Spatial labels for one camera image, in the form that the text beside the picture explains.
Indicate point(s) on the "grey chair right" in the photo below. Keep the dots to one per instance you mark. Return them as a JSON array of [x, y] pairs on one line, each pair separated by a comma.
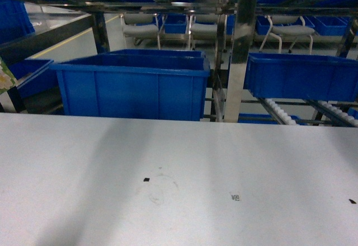
[[283, 25]]

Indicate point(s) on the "blue bin right shelf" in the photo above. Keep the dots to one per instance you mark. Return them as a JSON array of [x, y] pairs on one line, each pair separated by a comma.
[[307, 77]]

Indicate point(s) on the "grey chair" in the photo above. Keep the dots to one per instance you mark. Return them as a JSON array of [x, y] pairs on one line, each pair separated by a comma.
[[202, 27], [283, 25], [141, 26]]

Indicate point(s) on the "big blue bin front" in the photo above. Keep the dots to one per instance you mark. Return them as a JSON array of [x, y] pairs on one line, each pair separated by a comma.
[[134, 86]]

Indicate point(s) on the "grey chair left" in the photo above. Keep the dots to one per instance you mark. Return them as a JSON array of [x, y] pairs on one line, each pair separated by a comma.
[[141, 26]]

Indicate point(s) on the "blue bin far left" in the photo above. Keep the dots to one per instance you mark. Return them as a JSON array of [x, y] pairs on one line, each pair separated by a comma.
[[34, 76]]

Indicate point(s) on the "grey chair middle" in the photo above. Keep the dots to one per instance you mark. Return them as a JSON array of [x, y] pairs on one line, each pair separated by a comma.
[[202, 27]]

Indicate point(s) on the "flower gift bag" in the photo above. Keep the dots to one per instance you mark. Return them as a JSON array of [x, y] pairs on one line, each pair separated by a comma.
[[8, 80]]

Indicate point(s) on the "steel rack post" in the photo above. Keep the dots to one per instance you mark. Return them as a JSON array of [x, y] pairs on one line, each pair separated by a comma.
[[242, 38]]

